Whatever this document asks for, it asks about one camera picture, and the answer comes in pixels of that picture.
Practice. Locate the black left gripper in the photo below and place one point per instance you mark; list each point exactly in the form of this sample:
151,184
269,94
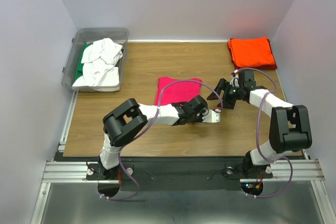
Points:
199,120

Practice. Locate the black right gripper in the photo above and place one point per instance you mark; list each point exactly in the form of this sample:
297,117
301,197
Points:
224,85

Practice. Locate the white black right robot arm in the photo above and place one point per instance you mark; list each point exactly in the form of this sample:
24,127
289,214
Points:
289,129

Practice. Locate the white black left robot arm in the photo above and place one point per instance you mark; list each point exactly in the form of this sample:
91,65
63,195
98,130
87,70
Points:
127,121

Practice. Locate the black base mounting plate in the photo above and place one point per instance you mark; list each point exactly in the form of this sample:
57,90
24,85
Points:
175,174

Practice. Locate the dark red folded t shirt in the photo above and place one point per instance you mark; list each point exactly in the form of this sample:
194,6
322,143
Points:
262,67

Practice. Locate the small electronics board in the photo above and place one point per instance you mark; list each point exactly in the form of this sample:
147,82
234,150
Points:
255,188

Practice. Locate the white t shirt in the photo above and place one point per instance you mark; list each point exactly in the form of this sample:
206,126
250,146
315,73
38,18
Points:
97,66

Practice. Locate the clear plastic bin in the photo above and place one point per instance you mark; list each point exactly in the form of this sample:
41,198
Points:
86,36

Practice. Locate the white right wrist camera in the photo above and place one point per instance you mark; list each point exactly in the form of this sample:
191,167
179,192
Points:
235,79

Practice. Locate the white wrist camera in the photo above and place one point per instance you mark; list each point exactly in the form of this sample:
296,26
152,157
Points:
235,79
211,116

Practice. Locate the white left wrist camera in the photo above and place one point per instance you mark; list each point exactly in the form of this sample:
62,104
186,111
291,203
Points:
211,116

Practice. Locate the aluminium frame rail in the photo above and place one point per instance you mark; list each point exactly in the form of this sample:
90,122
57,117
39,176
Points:
76,172

